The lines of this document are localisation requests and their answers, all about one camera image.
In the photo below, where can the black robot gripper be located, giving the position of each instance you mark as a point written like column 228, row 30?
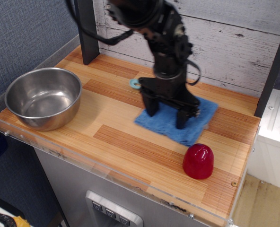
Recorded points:
column 170, row 90

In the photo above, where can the blue cloth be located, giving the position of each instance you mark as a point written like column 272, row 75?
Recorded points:
column 164, row 122

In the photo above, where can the light blue dish brush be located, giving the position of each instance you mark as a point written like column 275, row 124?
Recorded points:
column 135, row 84

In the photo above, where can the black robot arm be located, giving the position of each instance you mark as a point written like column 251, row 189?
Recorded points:
column 161, row 25

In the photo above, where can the red plastic dome cup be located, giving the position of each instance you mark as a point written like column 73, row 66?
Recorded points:
column 198, row 161

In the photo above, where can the white metal side cabinet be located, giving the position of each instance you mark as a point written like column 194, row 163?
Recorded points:
column 264, row 161

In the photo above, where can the stainless steel bowl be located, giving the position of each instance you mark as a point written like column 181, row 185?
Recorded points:
column 44, row 99

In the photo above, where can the silver button control panel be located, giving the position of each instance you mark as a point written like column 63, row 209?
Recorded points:
column 106, row 213

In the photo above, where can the clear acrylic edge guard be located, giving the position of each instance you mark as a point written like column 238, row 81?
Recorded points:
column 150, row 164

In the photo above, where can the dark right frame post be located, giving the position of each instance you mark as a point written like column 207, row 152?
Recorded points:
column 269, row 84

